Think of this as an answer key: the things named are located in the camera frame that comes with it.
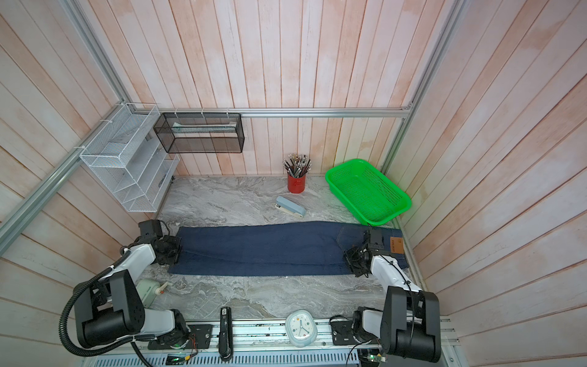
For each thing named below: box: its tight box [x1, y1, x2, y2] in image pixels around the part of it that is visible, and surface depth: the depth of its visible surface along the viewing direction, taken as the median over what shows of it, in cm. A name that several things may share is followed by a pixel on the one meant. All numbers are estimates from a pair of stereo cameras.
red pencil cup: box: [282, 153, 312, 195], surface depth 109 cm
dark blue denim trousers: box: [168, 221, 410, 277], surface depth 94 cm
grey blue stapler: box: [272, 195, 307, 218], surface depth 106 cm
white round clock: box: [285, 308, 318, 348], surface depth 74 cm
